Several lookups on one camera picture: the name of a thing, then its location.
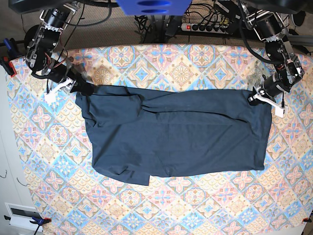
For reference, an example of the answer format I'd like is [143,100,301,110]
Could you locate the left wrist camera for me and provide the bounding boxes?
[274,106,288,118]

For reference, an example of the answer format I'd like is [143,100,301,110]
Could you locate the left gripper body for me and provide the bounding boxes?
[262,73,291,97]

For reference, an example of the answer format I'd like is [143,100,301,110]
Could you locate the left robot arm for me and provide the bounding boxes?
[242,10,304,106]

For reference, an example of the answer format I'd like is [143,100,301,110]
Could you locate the white power strip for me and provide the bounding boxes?
[180,23,228,34]

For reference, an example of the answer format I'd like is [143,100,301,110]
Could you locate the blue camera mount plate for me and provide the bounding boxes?
[116,0,192,16]

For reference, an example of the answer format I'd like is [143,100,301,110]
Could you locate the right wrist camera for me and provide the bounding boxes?
[44,92,57,105]

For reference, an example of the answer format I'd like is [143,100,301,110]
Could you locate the blue orange clamp upper left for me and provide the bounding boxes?
[0,38,18,77]

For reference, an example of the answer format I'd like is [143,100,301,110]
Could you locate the orange clamp lower right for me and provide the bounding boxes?
[302,218,312,223]

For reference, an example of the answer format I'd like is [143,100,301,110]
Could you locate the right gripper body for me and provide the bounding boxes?
[47,64,75,84]

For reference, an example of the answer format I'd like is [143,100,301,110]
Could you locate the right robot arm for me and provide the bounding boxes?
[24,2,94,95]

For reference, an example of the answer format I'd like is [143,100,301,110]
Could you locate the patterned colourful tablecloth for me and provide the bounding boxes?
[5,45,313,235]

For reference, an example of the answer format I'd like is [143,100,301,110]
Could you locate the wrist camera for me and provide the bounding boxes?
[274,106,288,118]
[44,92,57,105]

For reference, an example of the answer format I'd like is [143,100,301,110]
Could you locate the dark blue t-shirt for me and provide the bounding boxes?
[75,86,272,186]

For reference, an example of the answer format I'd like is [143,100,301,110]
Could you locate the white floor vent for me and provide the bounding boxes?
[5,202,41,231]

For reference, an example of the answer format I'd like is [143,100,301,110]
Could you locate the blue orange clamp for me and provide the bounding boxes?
[0,38,18,77]
[4,215,51,232]

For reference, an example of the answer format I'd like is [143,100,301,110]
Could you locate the black round stool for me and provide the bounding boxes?
[24,25,39,50]

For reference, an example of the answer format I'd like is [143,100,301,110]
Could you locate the blue orange clamp lower left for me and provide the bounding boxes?
[4,215,51,232]

